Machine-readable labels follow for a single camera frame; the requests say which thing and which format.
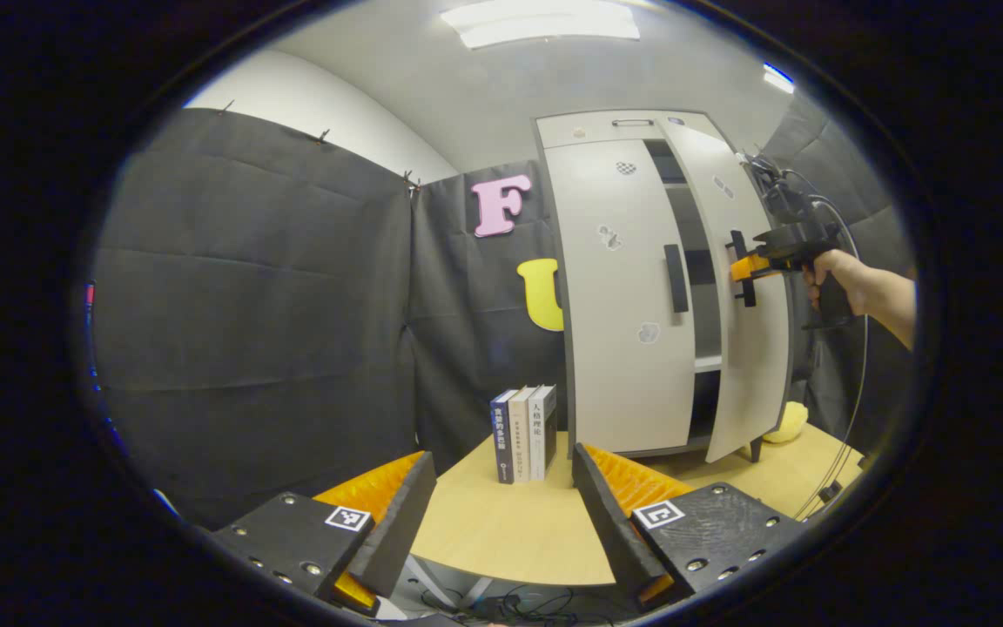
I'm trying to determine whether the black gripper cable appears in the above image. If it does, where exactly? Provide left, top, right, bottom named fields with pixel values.
left=793, top=193, right=871, bottom=522

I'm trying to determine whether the black cable bundle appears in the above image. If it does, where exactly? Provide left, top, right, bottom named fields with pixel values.
left=419, top=582, right=616, bottom=626

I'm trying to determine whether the grey shoe cabinet door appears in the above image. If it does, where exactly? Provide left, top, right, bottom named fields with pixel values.
left=543, top=139, right=697, bottom=455
left=656, top=119, right=794, bottom=464

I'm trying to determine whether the yellow plush toy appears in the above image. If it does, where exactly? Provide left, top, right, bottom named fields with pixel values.
left=761, top=401, right=809, bottom=445

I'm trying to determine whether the blue book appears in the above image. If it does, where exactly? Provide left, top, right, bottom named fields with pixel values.
left=490, top=389, right=520, bottom=485

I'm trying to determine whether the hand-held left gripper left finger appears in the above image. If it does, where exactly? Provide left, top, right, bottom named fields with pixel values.
left=210, top=450, right=438, bottom=610

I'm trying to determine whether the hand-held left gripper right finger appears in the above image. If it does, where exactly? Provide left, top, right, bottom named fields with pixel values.
left=571, top=442, right=809, bottom=610

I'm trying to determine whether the black backdrop cloth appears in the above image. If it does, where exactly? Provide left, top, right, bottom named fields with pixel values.
left=88, top=87, right=916, bottom=528

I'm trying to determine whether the large ceiling light panel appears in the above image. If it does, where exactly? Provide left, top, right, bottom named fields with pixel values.
left=441, top=0, right=642, bottom=50

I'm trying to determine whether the grey double-door shoe cabinet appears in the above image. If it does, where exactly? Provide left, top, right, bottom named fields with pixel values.
left=534, top=110, right=803, bottom=464

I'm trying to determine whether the white book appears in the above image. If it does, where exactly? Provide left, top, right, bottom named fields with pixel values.
left=528, top=384, right=558, bottom=482

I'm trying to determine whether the beige book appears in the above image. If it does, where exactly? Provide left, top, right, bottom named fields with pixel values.
left=508, top=387, right=539, bottom=483

